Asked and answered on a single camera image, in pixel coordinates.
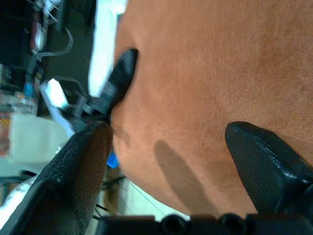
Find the dark cluttered shelf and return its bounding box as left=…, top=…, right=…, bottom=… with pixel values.
left=0, top=0, right=47, bottom=118

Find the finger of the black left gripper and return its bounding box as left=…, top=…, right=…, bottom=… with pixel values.
left=104, top=48, right=139, bottom=116

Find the orange velvet pillow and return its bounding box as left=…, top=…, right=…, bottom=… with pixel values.
left=111, top=0, right=313, bottom=218

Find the pale white cabinet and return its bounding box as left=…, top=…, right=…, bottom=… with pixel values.
left=9, top=114, right=72, bottom=170

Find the small blue object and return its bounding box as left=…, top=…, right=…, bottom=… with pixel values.
left=107, top=151, right=120, bottom=170

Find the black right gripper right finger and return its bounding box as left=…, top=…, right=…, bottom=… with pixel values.
left=224, top=121, right=313, bottom=215

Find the white patterned mattress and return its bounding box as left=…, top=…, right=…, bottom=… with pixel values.
left=88, top=0, right=128, bottom=96

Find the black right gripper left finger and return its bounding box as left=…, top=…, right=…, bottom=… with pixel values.
left=0, top=123, right=114, bottom=235

